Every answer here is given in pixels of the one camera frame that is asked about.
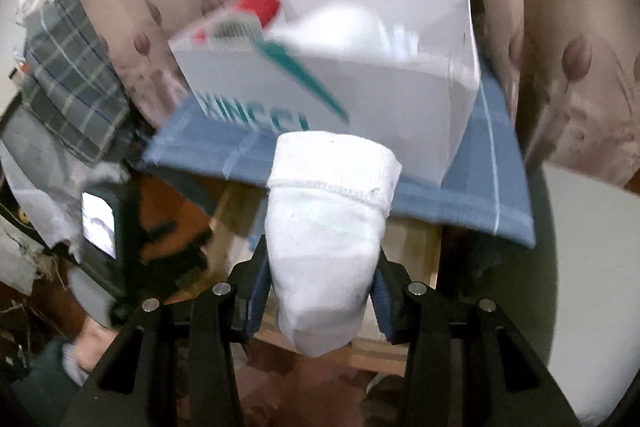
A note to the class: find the blue checked cloth cover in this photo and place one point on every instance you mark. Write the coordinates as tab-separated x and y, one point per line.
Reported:
484	190

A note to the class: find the wooden drawer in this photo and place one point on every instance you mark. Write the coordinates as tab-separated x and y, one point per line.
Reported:
237	224

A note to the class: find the person left hand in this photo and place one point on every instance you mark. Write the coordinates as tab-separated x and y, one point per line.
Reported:
80	357

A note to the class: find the white underwear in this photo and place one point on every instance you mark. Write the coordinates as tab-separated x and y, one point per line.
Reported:
329	196

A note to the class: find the grey plaid fabric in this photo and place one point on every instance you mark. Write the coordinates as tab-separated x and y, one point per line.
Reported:
71	86

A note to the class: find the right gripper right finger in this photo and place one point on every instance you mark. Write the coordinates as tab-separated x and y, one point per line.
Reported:
388	297

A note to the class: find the grey bed mattress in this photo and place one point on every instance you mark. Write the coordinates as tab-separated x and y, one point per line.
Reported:
589	231

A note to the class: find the white padded bra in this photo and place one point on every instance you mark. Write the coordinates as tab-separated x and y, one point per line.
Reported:
344	31

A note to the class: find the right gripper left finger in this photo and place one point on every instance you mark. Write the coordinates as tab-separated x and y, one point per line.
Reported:
251	281

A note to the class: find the white Xincci shoe box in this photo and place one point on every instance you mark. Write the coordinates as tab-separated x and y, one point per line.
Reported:
417	105

